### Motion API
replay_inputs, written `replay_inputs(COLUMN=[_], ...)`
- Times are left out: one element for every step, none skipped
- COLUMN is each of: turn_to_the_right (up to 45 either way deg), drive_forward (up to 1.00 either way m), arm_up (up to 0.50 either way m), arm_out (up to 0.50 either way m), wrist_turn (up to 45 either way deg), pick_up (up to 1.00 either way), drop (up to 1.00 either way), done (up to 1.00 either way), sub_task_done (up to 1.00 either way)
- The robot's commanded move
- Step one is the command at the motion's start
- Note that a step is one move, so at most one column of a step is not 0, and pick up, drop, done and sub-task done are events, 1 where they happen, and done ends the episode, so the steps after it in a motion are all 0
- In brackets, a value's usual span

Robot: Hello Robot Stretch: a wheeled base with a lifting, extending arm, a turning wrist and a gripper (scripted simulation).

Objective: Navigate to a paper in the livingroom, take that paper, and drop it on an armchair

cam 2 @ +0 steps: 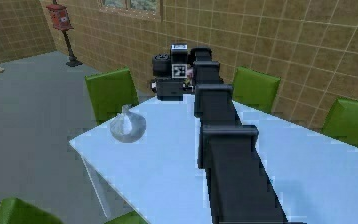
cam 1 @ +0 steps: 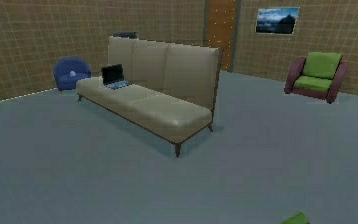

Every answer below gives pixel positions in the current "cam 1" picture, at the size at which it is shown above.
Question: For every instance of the beige sofa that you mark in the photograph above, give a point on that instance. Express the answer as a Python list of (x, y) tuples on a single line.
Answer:
[(160, 100)]

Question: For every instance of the green object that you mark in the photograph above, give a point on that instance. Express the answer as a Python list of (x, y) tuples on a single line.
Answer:
[(297, 219)]

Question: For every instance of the brown room door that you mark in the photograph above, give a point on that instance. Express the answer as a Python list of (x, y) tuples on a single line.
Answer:
[(221, 26)]

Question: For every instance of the green and maroon armchair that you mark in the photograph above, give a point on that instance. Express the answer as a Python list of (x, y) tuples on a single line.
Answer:
[(318, 71)]

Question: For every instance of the black laptop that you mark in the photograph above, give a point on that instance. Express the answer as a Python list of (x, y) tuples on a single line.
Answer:
[(113, 75)]

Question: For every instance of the dark object behind sofa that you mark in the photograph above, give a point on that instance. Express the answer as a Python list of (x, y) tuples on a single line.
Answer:
[(124, 34)]

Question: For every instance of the blue armchair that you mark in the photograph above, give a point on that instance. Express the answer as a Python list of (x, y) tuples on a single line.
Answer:
[(67, 80)]

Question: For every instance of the framed mountain picture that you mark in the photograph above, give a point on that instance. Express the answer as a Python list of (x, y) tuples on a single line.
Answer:
[(277, 20)]

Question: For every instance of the pale crumpled paper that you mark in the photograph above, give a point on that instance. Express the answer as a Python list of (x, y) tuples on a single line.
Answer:
[(72, 73)]

